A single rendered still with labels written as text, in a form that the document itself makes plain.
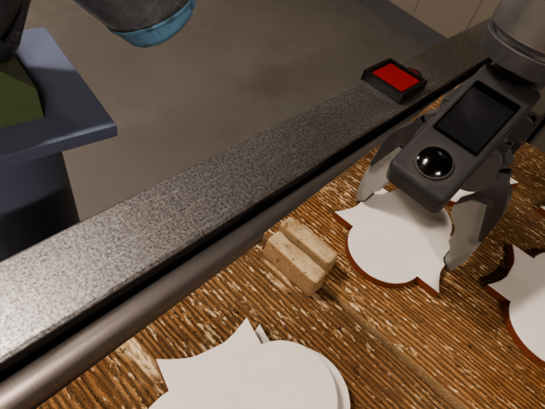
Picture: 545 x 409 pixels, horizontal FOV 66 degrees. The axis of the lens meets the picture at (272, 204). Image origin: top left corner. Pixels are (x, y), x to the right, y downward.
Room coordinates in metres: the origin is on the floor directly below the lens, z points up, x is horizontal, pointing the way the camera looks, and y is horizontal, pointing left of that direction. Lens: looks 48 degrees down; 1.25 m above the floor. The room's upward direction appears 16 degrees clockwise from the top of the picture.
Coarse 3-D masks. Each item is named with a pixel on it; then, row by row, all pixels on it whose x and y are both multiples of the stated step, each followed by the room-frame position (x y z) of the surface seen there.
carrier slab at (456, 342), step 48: (528, 144) 0.53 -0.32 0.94; (336, 192) 0.33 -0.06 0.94; (528, 192) 0.42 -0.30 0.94; (336, 240) 0.26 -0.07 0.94; (528, 240) 0.34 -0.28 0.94; (336, 288) 0.21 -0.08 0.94; (384, 288) 0.22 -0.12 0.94; (480, 288) 0.25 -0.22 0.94; (384, 336) 0.18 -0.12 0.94; (432, 336) 0.19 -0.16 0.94; (480, 336) 0.20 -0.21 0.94; (432, 384) 0.15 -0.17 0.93; (480, 384) 0.16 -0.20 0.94; (528, 384) 0.17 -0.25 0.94
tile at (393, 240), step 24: (384, 192) 0.34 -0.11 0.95; (336, 216) 0.29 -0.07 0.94; (360, 216) 0.29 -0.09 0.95; (384, 216) 0.30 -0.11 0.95; (408, 216) 0.31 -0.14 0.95; (432, 216) 0.32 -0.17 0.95; (360, 240) 0.26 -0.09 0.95; (384, 240) 0.27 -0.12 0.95; (408, 240) 0.28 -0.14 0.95; (432, 240) 0.29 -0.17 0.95; (360, 264) 0.24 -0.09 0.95; (384, 264) 0.24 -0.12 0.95; (408, 264) 0.25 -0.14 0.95; (432, 264) 0.26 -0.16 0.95; (432, 288) 0.23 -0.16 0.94
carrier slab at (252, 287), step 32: (256, 256) 0.22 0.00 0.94; (224, 288) 0.18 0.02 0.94; (256, 288) 0.19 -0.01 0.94; (288, 288) 0.20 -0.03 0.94; (320, 288) 0.20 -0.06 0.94; (160, 320) 0.14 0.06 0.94; (192, 320) 0.14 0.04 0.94; (224, 320) 0.15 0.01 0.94; (256, 320) 0.16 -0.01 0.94; (288, 320) 0.17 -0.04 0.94; (320, 320) 0.17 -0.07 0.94; (352, 320) 0.18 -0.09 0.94; (128, 352) 0.11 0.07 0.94; (160, 352) 0.11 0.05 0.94; (192, 352) 0.12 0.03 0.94; (320, 352) 0.15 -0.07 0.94; (352, 352) 0.15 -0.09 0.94; (384, 352) 0.16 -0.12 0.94; (96, 384) 0.08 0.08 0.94; (128, 384) 0.09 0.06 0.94; (160, 384) 0.09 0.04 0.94; (352, 384) 0.13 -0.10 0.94; (384, 384) 0.14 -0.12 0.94; (416, 384) 0.14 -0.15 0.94
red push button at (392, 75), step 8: (392, 64) 0.66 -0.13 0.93; (376, 72) 0.62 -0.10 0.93; (384, 72) 0.63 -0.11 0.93; (392, 72) 0.63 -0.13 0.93; (400, 72) 0.64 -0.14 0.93; (384, 80) 0.60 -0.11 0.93; (392, 80) 0.61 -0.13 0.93; (400, 80) 0.61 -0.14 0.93; (408, 80) 0.62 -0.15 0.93; (416, 80) 0.63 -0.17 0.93; (400, 88) 0.59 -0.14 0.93
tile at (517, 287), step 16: (512, 256) 0.30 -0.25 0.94; (528, 256) 0.30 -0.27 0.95; (544, 256) 0.31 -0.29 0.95; (512, 272) 0.28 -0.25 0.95; (528, 272) 0.28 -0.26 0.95; (544, 272) 0.29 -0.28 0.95; (496, 288) 0.25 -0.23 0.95; (512, 288) 0.26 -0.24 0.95; (528, 288) 0.26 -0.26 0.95; (544, 288) 0.27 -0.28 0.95; (512, 304) 0.24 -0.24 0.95; (528, 304) 0.24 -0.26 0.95; (544, 304) 0.25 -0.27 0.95; (512, 320) 0.22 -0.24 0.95; (528, 320) 0.23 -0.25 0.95; (544, 320) 0.23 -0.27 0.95; (512, 336) 0.21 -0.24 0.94; (528, 336) 0.21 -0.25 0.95; (544, 336) 0.21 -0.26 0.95; (528, 352) 0.20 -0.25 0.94; (544, 352) 0.20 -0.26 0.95
